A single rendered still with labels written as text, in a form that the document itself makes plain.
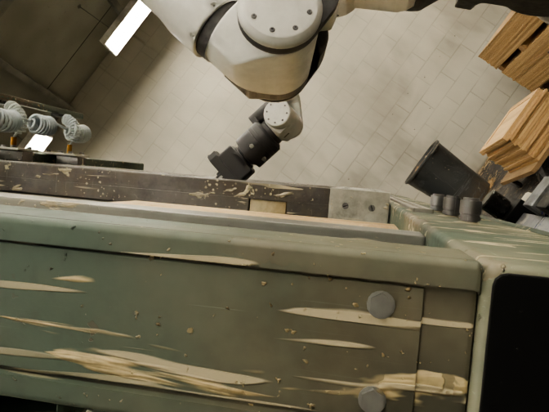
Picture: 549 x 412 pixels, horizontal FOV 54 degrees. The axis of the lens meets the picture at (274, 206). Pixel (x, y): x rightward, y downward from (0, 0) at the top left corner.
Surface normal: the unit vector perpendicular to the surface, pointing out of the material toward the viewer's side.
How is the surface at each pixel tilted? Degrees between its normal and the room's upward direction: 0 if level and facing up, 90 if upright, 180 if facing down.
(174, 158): 90
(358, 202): 90
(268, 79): 128
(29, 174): 90
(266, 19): 90
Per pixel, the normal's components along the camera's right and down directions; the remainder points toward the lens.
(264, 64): 0.03, 0.97
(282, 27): 0.04, -0.24
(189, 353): -0.15, 0.04
